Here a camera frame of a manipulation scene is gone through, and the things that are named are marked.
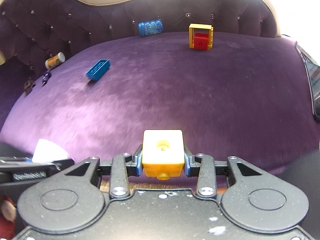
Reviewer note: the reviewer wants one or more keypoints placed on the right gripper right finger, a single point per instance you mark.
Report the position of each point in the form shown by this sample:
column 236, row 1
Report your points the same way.
column 206, row 169

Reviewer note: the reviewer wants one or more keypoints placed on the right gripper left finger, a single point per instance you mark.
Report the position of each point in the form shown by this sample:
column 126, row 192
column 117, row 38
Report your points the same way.
column 119, row 169

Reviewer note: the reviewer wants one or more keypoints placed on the yellow toy cube block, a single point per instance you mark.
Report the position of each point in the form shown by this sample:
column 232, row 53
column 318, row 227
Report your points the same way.
column 163, row 153

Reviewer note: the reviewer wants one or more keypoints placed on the blue rectangular toy brick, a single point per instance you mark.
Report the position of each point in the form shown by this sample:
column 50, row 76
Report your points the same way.
column 98, row 70

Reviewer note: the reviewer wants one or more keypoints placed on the red toy cube block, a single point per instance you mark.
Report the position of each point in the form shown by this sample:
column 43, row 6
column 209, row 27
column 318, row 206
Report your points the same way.
column 201, row 41

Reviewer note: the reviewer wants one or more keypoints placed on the yellow toy window frame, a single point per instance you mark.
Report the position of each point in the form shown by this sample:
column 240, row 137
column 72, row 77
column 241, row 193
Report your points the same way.
column 201, row 28

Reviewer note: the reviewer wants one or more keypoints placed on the blue mentos gum bottle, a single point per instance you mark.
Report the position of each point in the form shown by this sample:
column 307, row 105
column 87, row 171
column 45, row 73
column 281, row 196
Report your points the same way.
column 150, row 28

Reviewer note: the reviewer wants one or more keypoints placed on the red slipper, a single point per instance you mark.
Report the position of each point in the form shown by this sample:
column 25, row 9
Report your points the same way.
column 8, row 217

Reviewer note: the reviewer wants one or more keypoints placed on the brown small clip object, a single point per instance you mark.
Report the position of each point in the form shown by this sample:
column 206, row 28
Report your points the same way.
column 28, row 87

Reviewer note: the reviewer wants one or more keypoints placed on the purple velvet sofa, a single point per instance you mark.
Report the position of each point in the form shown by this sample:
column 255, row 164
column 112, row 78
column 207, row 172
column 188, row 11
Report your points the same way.
column 248, row 96

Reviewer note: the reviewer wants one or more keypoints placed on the dark purple small figurine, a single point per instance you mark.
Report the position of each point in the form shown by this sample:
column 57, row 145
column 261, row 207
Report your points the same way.
column 46, row 76

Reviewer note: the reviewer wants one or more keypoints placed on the yellow labelled small bottle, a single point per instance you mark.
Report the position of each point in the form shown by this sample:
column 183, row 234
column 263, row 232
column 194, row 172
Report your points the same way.
column 55, row 61

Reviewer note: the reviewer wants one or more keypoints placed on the black smartphone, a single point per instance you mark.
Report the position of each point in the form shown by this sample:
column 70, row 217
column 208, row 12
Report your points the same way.
column 313, row 74

